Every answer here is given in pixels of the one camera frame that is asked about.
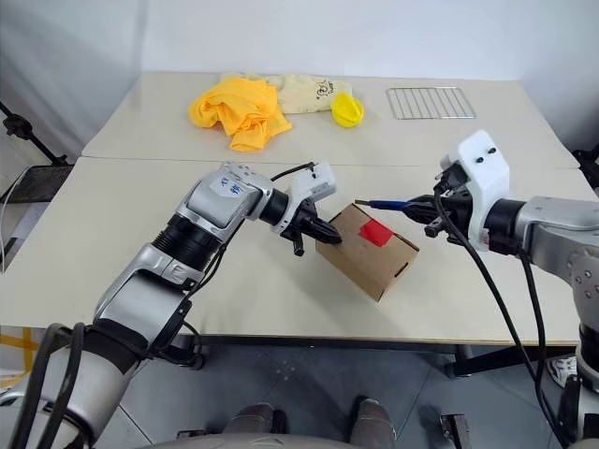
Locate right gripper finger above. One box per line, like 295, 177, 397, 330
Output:
404, 208, 440, 225
405, 195, 441, 210

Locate white sneaker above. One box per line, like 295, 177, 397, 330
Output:
547, 355, 579, 387

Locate cream printed fabric mitt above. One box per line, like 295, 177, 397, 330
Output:
219, 72, 352, 116

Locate yellow striped white bag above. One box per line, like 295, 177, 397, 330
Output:
0, 326, 34, 389

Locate dark rounded shape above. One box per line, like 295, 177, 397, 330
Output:
350, 396, 399, 449
226, 404, 287, 439

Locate red tape strip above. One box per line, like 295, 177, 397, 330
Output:
358, 220, 394, 247

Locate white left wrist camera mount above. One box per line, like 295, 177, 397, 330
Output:
270, 162, 339, 238

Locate grey robot body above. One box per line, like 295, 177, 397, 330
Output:
139, 429, 357, 449

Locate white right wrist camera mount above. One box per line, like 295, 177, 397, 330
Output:
439, 129, 510, 252

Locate black stand clamp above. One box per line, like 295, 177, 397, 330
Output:
570, 144, 599, 191

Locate yellow crumpled cloth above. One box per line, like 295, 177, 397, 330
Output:
187, 77, 294, 153

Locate metal wire rack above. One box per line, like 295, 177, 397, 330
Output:
386, 86, 477, 121

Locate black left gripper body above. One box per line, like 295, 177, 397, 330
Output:
280, 198, 319, 256

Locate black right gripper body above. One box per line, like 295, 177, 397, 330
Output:
423, 162, 476, 244

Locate brown cardboard box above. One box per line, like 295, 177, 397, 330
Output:
314, 202, 421, 304

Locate black stand base plate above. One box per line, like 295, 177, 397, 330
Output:
0, 164, 76, 205

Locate black metal floor bracket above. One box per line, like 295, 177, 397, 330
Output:
439, 413, 472, 449

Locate yellow silicone mitt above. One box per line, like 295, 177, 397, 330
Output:
329, 92, 366, 128

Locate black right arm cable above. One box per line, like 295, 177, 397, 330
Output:
432, 184, 575, 449

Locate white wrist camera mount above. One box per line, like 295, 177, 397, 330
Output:
439, 129, 510, 252
270, 162, 339, 238

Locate white cable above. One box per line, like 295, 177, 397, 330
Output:
0, 164, 34, 263

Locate black shoulder cable bundle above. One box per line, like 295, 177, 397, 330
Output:
25, 322, 88, 449

